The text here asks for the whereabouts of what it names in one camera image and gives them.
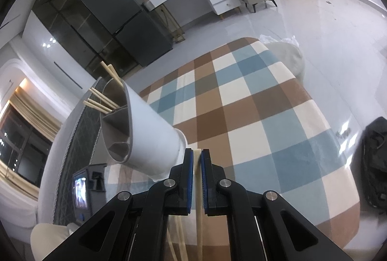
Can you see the beige curtain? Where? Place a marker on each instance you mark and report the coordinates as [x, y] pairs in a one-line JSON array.
[[33, 116]]

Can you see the plaid blanket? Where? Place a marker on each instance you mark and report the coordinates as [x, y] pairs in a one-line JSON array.
[[257, 128]]

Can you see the black bag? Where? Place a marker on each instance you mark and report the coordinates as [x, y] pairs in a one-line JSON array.
[[375, 158]]

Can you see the dark glass cabinet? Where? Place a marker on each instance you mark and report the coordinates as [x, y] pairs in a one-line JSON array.
[[60, 16]]

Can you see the gold legged stool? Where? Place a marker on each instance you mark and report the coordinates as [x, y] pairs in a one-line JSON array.
[[178, 35]]

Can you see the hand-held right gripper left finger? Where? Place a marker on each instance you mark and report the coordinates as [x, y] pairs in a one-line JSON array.
[[189, 182]]

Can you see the white pillow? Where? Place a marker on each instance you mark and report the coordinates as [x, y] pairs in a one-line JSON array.
[[287, 55]]

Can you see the white utensil holder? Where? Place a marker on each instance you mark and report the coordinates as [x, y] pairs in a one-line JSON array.
[[151, 134]]

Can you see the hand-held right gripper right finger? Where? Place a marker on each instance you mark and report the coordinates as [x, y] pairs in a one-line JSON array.
[[205, 182]]

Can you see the dark window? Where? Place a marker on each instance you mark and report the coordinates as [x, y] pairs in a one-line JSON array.
[[27, 155]]

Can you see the dark grey refrigerator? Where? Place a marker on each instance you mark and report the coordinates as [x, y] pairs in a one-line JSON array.
[[127, 16]]

